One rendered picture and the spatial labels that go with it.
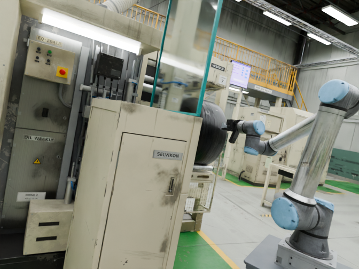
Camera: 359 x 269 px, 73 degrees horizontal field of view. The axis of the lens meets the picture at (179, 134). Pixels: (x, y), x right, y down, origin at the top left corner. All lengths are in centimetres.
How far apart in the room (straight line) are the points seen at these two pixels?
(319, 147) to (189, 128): 60
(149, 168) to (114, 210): 22
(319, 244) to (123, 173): 103
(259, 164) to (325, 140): 520
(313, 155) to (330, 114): 20
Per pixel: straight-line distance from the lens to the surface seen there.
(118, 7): 206
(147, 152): 103
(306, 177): 130
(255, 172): 646
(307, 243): 149
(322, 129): 128
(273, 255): 160
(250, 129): 159
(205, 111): 183
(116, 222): 109
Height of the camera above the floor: 123
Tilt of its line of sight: 3 degrees down
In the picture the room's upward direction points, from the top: 11 degrees clockwise
